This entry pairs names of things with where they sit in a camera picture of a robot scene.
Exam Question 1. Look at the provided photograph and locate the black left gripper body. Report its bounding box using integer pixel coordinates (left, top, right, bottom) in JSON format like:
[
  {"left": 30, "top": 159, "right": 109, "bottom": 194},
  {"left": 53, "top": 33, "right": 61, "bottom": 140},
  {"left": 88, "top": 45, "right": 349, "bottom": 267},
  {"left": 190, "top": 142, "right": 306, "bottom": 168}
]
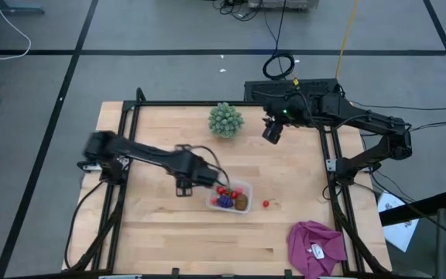
[{"left": 190, "top": 165, "right": 220, "bottom": 187}]

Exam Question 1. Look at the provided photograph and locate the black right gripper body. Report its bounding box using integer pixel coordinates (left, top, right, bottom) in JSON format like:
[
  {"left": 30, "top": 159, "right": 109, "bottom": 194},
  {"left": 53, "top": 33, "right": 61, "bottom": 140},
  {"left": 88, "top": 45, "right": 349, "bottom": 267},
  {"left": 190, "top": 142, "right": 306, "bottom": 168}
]
[{"left": 263, "top": 99, "right": 286, "bottom": 127}]

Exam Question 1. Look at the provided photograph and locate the purple toy grape bunch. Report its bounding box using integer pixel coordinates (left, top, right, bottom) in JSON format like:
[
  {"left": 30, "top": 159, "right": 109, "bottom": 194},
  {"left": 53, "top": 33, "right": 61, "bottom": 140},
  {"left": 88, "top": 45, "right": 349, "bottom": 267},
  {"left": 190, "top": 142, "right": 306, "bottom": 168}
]
[{"left": 217, "top": 195, "right": 235, "bottom": 209}]

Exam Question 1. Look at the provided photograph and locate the brown toy kiwi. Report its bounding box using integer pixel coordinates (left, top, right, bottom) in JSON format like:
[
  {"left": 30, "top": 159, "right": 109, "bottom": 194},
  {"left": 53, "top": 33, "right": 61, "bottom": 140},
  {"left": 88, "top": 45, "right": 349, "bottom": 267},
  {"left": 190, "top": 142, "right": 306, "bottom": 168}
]
[{"left": 234, "top": 193, "right": 249, "bottom": 212}]

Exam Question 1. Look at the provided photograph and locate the clear plastic tupperware container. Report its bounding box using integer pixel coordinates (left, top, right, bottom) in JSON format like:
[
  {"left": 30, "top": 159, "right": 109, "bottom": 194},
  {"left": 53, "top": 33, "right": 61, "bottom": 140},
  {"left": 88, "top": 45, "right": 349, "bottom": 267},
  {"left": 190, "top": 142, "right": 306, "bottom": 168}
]
[{"left": 205, "top": 179, "right": 253, "bottom": 215}]

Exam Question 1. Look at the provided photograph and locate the green succulent plant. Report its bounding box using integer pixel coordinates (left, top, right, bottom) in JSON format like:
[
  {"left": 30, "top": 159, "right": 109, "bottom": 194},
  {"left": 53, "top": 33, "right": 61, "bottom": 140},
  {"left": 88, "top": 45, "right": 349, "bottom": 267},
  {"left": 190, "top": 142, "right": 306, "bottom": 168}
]
[{"left": 208, "top": 102, "right": 245, "bottom": 140}]

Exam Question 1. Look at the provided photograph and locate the grey equipment box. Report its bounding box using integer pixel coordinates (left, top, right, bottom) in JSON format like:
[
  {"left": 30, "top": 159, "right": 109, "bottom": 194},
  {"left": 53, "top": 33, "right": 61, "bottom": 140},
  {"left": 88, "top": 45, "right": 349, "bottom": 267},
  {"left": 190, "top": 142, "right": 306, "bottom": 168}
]
[{"left": 248, "top": 0, "right": 320, "bottom": 11}]

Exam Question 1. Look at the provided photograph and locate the magenta cloth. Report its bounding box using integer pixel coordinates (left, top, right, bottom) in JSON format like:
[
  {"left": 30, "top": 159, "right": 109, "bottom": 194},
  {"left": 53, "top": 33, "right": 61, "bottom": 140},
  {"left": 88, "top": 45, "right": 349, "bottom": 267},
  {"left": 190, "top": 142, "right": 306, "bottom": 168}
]
[{"left": 287, "top": 219, "right": 348, "bottom": 279}]

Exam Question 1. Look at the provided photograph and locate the white cloth label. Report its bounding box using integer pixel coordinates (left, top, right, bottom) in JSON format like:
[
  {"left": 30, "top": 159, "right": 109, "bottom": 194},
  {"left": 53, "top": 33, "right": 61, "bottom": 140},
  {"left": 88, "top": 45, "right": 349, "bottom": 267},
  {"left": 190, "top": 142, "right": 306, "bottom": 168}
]
[{"left": 310, "top": 243, "right": 326, "bottom": 260}]

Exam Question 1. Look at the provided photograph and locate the white printed paper sheet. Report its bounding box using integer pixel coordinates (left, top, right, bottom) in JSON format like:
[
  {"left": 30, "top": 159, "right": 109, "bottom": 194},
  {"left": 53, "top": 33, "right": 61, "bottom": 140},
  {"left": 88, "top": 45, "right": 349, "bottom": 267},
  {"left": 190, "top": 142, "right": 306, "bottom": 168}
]
[{"left": 377, "top": 191, "right": 420, "bottom": 253}]

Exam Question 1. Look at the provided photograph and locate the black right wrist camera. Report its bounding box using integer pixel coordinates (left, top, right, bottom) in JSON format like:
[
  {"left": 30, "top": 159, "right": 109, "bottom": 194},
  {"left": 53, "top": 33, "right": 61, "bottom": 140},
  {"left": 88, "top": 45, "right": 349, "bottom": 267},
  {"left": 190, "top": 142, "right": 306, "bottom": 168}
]
[{"left": 262, "top": 119, "right": 284, "bottom": 145}]

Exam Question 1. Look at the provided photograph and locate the coiled black cable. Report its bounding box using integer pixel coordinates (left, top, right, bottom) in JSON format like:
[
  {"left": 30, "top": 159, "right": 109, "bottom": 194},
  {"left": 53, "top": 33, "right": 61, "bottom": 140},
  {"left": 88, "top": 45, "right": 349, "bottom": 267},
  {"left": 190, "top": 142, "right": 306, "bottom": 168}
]
[{"left": 262, "top": 52, "right": 297, "bottom": 81}]

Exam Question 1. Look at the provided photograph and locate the black metal table frame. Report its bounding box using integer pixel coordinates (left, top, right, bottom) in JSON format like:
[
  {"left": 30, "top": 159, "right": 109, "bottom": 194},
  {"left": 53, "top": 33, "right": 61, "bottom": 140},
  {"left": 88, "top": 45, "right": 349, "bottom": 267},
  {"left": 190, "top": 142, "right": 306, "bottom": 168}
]
[{"left": 62, "top": 87, "right": 393, "bottom": 279}]

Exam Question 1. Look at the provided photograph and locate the thin black hanging cable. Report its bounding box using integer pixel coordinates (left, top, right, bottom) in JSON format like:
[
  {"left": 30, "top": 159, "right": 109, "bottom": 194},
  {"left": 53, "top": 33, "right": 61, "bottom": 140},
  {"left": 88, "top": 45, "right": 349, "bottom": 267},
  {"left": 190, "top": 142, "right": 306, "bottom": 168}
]
[{"left": 275, "top": 0, "right": 287, "bottom": 55}]

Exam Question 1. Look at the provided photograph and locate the yellow hanging cable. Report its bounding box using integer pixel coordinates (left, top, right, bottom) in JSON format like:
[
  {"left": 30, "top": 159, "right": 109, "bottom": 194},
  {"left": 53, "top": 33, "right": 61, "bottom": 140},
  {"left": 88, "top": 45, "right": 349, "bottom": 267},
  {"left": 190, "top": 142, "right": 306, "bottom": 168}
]
[{"left": 334, "top": 0, "right": 360, "bottom": 81}]

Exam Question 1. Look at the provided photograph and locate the white floor cable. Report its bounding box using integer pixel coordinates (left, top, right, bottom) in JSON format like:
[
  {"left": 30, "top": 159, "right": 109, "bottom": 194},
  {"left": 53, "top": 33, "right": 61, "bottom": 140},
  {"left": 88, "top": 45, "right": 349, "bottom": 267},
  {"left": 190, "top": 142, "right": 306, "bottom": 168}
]
[{"left": 0, "top": 0, "right": 33, "bottom": 61}]

